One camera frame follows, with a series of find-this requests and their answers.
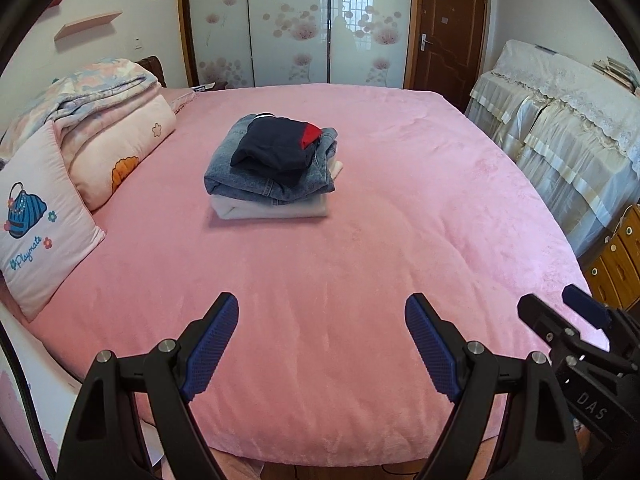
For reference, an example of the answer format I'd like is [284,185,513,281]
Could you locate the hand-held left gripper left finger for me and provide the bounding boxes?
[56,291,240,480]

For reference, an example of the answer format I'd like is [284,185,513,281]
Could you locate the wooden headboard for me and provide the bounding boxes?
[136,55,167,88]

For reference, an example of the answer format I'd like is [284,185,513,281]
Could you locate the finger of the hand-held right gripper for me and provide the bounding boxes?
[561,284,615,332]
[517,294,583,356]

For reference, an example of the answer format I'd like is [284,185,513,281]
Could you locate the folded blue jeans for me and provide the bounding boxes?
[204,114,338,206]

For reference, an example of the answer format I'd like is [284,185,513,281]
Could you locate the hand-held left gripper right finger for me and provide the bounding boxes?
[404,292,586,480]

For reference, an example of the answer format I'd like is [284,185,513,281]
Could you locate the pink pillow with bag print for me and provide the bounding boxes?
[0,120,107,323]

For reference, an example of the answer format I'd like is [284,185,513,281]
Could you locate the stack of books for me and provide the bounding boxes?
[592,56,640,95]

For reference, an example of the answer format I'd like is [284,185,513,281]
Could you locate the pink bed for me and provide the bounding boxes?
[20,85,608,466]

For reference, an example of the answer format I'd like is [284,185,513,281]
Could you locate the white bed base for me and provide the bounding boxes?
[0,305,85,480]

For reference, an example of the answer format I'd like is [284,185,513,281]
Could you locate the folded white garment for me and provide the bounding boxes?
[209,157,346,221]

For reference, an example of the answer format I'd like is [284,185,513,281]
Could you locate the floral wardrobe sliding door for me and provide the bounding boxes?
[187,0,255,90]
[246,0,331,87]
[327,0,413,88]

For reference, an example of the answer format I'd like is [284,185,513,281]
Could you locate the red and navy jacket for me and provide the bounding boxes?
[230,112,323,176]

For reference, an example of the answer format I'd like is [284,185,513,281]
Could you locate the pink cartoon pillow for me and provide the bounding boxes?
[52,87,178,212]

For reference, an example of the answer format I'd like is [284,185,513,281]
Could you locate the wooden drawer cabinet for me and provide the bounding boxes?
[582,204,640,311]

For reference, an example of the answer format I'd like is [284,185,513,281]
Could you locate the pink wall shelf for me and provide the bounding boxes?
[54,10,123,40]

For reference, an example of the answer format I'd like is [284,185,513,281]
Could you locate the brown wooden door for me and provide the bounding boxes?
[402,0,488,111]

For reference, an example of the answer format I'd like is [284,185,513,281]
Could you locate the lace covered furniture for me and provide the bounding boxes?
[465,39,640,261]

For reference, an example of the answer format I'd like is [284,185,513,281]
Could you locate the folded floral quilt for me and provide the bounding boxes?
[0,57,163,161]

